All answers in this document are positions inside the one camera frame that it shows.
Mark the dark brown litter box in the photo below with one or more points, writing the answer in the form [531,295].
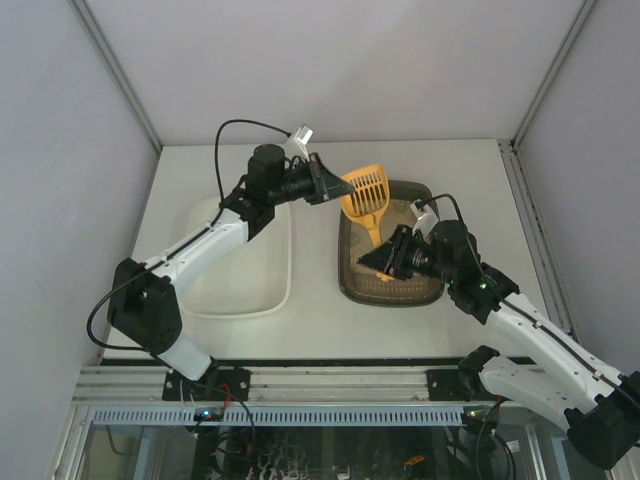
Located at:
[362,285]

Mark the yellow litter scoop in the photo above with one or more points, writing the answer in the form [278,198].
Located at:
[368,203]

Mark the white plastic tub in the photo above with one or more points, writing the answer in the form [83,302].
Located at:
[252,280]

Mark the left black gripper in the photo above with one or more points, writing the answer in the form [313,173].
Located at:
[318,180]

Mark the left aluminium frame post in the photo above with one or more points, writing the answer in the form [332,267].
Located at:
[115,70]

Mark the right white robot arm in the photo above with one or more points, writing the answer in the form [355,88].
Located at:
[594,403]

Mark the right aluminium frame post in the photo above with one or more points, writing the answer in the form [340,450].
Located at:
[554,69]

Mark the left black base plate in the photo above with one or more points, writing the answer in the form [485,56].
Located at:
[217,384]

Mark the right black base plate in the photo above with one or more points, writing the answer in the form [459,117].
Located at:
[446,385]

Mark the aluminium mounting rail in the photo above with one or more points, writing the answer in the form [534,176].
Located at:
[269,385]

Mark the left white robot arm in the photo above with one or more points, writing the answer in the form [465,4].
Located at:
[144,303]

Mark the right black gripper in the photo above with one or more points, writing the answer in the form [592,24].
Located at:
[397,254]

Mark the right side aluminium rail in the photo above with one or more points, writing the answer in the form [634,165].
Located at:
[553,294]

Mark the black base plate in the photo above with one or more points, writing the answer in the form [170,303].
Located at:
[446,385]
[217,384]

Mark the aluminium frame post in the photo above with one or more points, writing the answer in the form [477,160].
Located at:
[554,69]
[115,70]

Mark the grey slotted cable duct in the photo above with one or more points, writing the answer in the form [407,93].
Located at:
[292,416]

